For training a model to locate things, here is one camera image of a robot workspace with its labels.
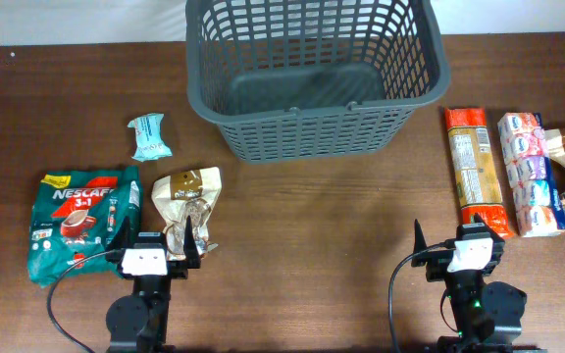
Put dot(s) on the Kleenex tissue multipack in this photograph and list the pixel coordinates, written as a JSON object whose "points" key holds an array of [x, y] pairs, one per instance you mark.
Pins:
{"points": [[536, 198]]}

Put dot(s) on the beige brown cookie bag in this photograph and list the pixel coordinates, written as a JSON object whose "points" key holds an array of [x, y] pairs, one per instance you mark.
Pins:
{"points": [[187, 195]]}

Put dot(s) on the orange biscuit pack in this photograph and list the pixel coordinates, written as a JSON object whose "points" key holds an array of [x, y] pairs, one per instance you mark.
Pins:
{"points": [[477, 183]]}

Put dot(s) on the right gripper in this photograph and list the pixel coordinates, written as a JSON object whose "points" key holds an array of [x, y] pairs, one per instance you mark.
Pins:
{"points": [[436, 267]]}

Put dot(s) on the grey plastic basket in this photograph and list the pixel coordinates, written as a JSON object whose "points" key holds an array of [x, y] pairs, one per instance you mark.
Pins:
{"points": [[297, 79]]}

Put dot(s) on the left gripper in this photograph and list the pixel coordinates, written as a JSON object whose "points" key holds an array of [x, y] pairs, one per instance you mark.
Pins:
{"points": [[177, 270]]}

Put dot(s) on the light blue snack packet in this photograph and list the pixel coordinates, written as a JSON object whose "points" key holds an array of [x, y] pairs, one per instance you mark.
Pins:
{"points": [[149, 143]]}

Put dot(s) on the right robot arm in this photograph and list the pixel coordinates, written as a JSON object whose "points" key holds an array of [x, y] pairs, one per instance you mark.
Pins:
{"points": [[487, 315]]}

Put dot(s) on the green Nescafe coffee bag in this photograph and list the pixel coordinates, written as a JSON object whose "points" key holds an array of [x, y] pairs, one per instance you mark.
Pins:
{"points": [[76, 215]]}

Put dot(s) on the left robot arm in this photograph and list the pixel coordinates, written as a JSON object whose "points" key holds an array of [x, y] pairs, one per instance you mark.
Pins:
{"points": [[138, 322]]}

